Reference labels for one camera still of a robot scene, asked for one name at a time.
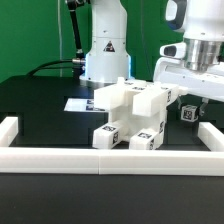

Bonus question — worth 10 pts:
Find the white U-shaped fence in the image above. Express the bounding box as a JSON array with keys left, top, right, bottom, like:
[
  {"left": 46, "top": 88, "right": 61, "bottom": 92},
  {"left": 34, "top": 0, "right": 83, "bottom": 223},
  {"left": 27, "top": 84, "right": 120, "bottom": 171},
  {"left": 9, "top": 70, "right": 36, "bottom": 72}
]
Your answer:
[{"left": 0, "top": 117, "right": 224, "bottom": 176}]

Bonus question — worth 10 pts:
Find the white chair seat part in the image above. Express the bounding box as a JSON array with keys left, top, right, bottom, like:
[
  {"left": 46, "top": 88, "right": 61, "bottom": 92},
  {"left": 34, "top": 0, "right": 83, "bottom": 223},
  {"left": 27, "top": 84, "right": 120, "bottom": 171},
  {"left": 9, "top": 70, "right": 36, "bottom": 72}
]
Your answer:
[{"left": 108, "top": 102, "right": 167, "bottom": 146}]

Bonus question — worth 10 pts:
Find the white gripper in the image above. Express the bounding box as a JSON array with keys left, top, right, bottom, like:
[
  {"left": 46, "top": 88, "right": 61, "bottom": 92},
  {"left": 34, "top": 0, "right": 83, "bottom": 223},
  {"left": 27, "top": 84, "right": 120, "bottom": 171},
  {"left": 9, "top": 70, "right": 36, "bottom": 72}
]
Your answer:
[{"left": 153, "top": 41, "right": 224, "bottom": 116}]

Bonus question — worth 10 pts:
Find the white marker base plate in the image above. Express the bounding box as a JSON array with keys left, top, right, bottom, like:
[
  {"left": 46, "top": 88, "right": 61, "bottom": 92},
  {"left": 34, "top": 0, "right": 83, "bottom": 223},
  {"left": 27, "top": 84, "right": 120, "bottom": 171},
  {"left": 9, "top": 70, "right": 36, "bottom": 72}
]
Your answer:
[{"left": 64, "top": 98, "right": 104, "bottom": 112}]

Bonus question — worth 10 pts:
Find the black cable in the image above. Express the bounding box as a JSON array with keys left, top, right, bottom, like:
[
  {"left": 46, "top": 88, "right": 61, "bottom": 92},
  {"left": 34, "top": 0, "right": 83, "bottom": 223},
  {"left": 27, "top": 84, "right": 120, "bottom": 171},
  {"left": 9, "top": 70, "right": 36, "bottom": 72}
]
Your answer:
[{"left": 27, "top": 59, "right": 75, "bottom": 77}]

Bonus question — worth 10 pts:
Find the white chair back frame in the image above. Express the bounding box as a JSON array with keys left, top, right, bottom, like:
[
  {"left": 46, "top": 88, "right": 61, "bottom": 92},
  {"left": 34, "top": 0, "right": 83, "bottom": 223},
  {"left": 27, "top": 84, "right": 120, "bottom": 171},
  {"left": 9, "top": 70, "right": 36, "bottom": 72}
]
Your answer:
[{"left": 94, "top": 78, "right": 188, "bottom": 117}]

